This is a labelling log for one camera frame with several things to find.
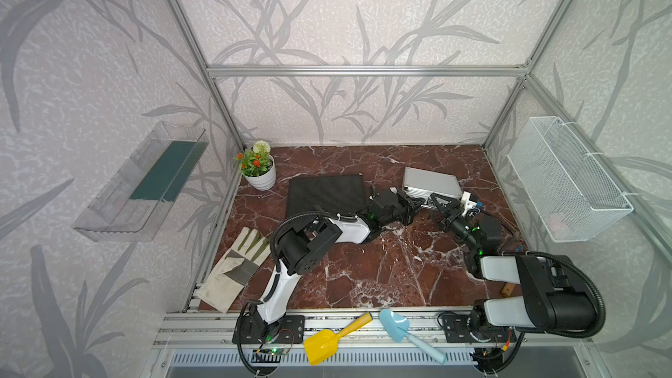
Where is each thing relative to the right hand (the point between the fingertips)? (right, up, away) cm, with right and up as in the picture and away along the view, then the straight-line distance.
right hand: (428, 201), depth 82 cm
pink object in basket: (+34, -5, -9) cm, 35 cm away
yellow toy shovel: (-32, -39, -11) cm, 51 cm away
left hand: (+1, 0, +2) cm, 2 cm away
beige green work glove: (-66, -26, 0) cm, 71 cm away
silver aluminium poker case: (+2, +5, +17) cm, 17 cm away
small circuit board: (-46, -40, -12) cm, 61 cm away
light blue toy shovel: (-12, -35, -8) cm, 37 cm away
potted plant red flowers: (-59, +11, +13) cm, 62 cm away
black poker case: (-33, 0, +27) cm, 43 cm away
